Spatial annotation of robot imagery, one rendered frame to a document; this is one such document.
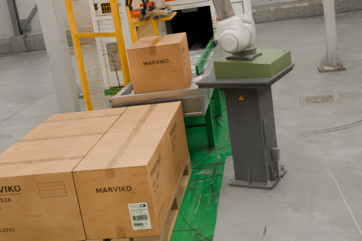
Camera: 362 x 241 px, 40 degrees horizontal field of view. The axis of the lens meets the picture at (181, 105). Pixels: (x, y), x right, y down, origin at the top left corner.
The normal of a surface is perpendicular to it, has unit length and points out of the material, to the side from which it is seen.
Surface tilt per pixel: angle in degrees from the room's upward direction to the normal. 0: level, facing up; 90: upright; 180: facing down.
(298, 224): 0
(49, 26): 90
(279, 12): 90
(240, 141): 90
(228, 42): 97
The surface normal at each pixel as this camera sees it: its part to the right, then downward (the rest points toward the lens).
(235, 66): -0.51, 0.29
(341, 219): -0.15, -0.96
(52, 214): -0.14, 0.28
